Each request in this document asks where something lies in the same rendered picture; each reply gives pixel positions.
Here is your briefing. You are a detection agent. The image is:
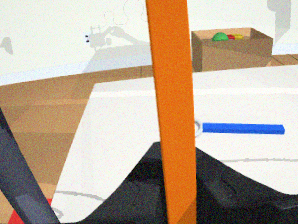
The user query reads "blue flat bar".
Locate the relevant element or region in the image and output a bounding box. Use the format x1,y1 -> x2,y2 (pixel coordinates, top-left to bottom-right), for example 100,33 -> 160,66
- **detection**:
194,117 -> 285,137

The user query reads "orange bar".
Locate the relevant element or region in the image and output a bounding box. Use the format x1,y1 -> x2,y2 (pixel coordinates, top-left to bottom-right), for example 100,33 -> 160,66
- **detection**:
145,0 -> 197,224

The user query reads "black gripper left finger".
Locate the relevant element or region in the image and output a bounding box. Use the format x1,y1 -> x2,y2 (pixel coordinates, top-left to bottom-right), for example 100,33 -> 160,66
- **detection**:
67,141 -> 169,224

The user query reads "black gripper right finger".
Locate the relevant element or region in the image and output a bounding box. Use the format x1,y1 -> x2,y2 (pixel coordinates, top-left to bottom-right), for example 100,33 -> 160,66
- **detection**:
196,147 -> 298,224

